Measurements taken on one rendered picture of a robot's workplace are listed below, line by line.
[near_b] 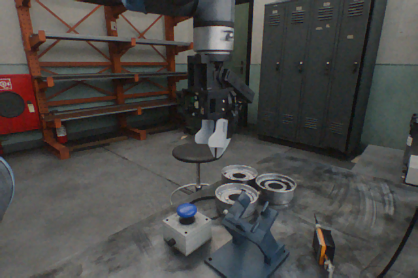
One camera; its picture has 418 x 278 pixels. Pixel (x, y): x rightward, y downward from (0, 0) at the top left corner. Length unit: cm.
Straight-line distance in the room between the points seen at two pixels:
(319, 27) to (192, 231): 314
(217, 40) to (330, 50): 294
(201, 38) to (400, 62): 336
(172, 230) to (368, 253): 38
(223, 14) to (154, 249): 45
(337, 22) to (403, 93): 113
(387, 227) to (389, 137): 314
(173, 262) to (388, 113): 347
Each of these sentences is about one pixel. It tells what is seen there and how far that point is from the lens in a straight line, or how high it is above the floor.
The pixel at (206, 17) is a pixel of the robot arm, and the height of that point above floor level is 122.
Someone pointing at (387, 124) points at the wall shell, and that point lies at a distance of 378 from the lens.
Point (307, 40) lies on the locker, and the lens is 347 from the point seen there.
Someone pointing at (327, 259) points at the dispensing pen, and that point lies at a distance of 52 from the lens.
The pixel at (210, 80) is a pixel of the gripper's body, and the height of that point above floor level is 112.
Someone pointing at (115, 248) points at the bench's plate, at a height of 80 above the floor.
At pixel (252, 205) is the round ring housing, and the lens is 60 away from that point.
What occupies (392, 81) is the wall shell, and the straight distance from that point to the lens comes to 372.
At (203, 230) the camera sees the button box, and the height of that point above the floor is 83.
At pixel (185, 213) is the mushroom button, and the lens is 50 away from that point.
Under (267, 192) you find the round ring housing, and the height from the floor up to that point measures 83.
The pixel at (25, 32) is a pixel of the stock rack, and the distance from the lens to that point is 392.
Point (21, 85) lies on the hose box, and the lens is 390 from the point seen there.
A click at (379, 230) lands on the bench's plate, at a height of 80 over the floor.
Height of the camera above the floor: 115
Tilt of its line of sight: 17 degrees down
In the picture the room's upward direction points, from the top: straight up
